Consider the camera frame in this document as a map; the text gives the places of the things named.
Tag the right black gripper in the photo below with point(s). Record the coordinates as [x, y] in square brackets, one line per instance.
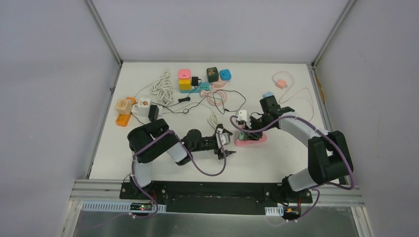
[257, 135]

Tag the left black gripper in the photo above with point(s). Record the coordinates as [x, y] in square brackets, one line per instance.
[219, 146]

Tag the pink triangular power strip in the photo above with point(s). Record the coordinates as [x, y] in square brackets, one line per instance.
[254, 138]

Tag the green charger plug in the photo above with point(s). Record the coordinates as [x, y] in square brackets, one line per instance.
[242, 136]

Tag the blue charger plug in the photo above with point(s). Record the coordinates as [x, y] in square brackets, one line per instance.
[267, 94]

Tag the pink charger plug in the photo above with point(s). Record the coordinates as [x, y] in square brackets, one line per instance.
[281, 84]

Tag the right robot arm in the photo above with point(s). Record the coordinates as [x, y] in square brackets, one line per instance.
[328, 156]

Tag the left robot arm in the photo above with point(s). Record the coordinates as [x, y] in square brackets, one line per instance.
[150, 141]

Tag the pink round socket base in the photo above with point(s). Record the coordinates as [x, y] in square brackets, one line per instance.
[218, 84]

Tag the small black plug adapter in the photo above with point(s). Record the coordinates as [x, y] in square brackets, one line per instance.
[195, 81]

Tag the teal power strip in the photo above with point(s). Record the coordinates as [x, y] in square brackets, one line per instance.
[206, 86]

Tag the blue cube adapter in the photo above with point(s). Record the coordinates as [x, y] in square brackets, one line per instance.
[225, 75]

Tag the yellow cube adapter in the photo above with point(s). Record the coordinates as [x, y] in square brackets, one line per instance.
[185, 84]

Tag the dark green cube adapter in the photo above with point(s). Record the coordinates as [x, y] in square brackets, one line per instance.
[212, 74]

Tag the black power adapter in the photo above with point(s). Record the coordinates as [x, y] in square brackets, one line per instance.
[153, 113]

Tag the pink cube adapter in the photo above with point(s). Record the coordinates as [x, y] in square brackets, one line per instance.
[184, 74]

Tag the white cube adapter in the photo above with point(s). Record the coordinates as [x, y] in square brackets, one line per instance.
[143, 106]

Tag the orange power strip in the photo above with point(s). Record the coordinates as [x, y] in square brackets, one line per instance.
[122, 120]

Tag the beige cube adapter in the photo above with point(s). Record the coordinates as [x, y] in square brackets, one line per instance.
[123, 106]

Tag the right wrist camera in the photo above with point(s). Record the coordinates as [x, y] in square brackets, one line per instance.
[242, 117]

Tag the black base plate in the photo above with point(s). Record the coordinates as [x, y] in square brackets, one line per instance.
[216, 197]

